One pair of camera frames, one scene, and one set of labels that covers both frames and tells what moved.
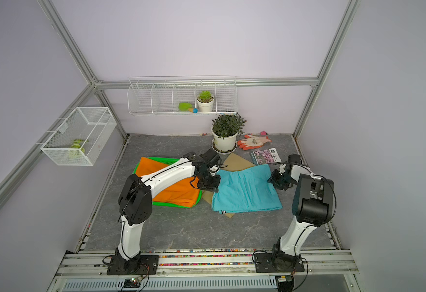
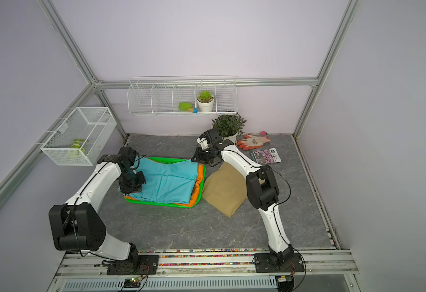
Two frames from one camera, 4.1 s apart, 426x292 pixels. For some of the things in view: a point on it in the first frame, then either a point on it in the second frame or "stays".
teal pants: x=247 y=190 to x=173 y=184
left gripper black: x=214 y=187 to x=137 y=188
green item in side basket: x=76 y=144 stays
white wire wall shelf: x=187 y=95 stays
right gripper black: x=274 y=179 to x=199 y=156
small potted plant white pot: x=205 y=100 stays
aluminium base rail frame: x=88 y=272 stays
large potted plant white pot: x=226 y=129 stays
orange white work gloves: x=252 y=141 stays
